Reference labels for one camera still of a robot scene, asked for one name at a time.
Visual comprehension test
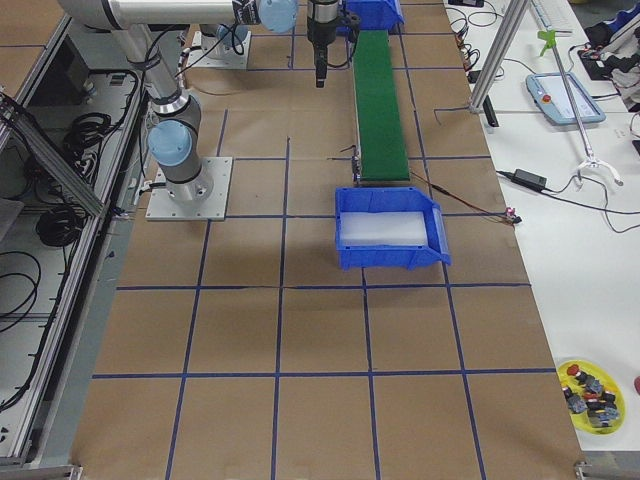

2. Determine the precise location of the green conveyor belt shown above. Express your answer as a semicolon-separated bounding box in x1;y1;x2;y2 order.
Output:
353;30;410;183

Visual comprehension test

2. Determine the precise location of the yellow bowl of buttons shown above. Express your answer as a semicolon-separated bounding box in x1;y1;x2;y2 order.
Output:
557;359;626;435

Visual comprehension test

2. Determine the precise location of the aluminium frame post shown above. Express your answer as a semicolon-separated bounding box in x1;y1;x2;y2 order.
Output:
469;0;529;113

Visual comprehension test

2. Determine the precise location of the green handled reacher grabber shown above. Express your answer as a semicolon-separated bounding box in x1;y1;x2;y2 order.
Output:
537;30;624;186

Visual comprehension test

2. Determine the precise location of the blue teach pendant tablet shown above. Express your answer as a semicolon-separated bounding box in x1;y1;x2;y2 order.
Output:
525;72;606;125

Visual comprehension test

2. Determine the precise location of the blue plastic bin left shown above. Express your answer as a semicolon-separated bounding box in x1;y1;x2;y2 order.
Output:
346;0;405;32

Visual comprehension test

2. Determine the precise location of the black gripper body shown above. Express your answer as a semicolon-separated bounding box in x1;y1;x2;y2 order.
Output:
307;0;360;46

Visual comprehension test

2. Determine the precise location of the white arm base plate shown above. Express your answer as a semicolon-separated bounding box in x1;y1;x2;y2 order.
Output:
146;157;233;221
186;30;251;70

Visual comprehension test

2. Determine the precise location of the blue plastic bin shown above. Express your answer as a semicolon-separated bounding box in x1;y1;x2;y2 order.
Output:
335;187;452;270
346;0;405;32

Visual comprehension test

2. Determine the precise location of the blue plastic bin right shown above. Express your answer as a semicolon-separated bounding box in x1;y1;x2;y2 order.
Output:
335;187;452;270

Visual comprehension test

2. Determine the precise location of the black remote bar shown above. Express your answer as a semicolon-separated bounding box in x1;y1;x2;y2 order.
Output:
482;95;500;127

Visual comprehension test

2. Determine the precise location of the black power adapter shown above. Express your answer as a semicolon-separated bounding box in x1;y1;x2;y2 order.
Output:
512;169;547;192

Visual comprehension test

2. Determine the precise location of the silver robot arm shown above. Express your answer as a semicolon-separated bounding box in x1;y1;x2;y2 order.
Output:
59;1;299;202
199;24;250;59

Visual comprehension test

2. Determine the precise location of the white foam pad right bin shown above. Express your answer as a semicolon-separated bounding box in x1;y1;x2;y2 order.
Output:
337;212;428;247

